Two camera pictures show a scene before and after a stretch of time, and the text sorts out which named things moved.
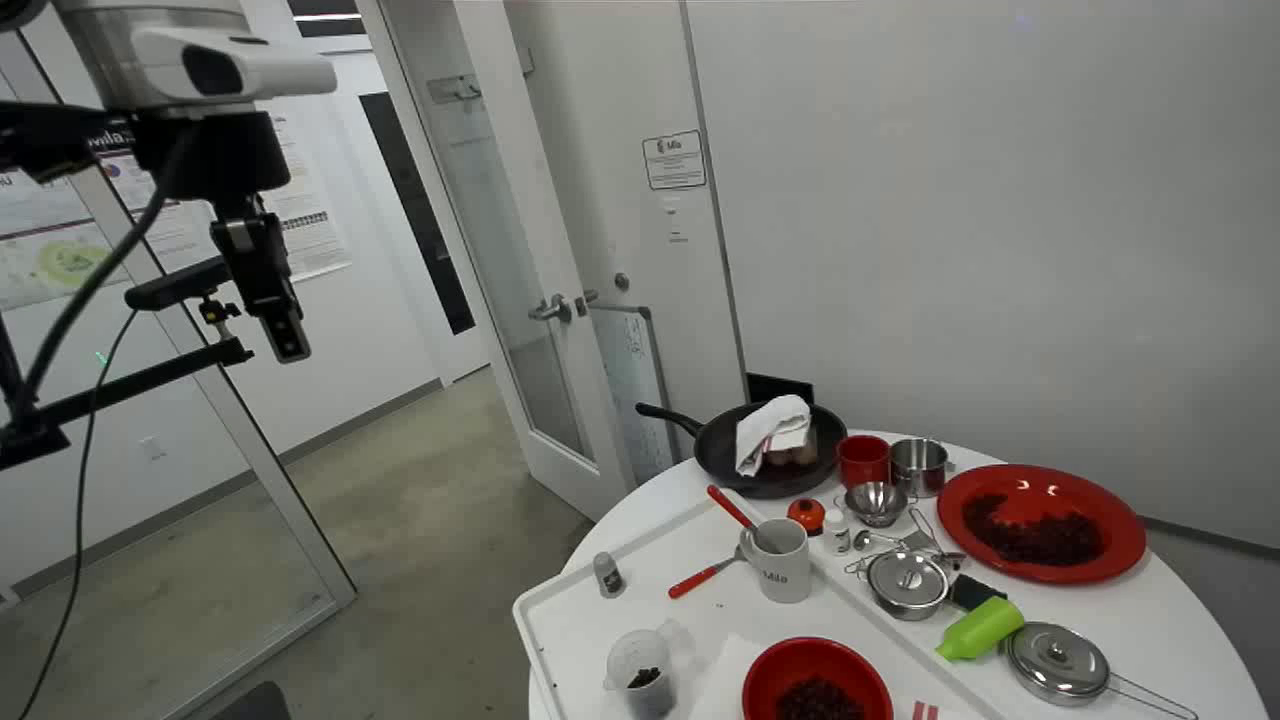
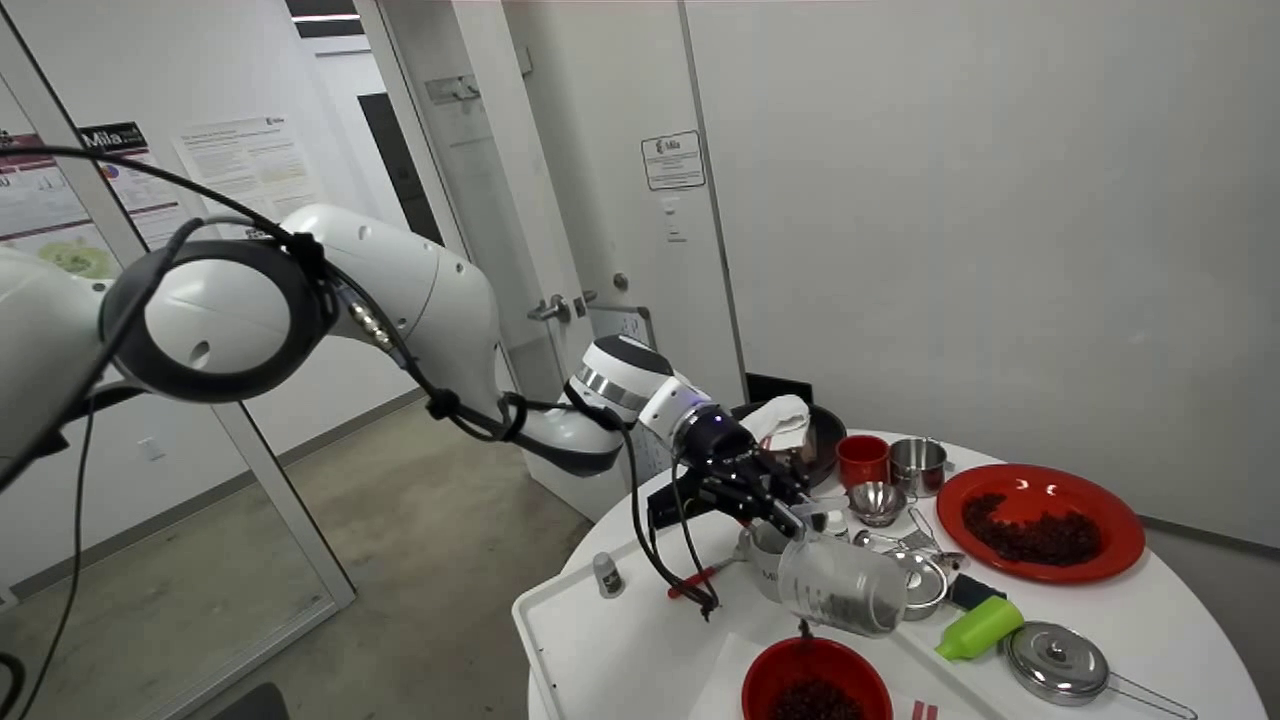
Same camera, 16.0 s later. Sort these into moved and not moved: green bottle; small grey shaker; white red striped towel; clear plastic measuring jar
Moved: clear plastic measuring jar
Not moved: small grey shaker; white red striped towel; green bottle
